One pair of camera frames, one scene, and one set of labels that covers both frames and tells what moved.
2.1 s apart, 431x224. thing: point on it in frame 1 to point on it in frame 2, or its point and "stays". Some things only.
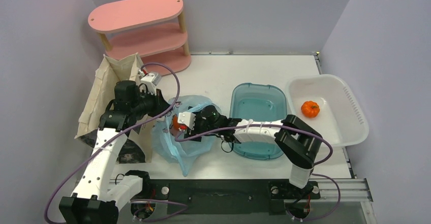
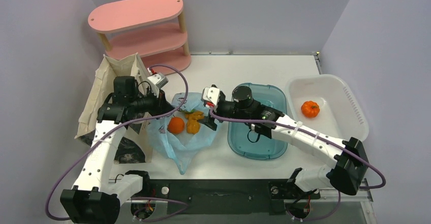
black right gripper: x=195 y=131 to x=210 y=121
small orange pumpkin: x=310 y=109 stays
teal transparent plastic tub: x=258 y=101 stays
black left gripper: x=160 y=105 stays
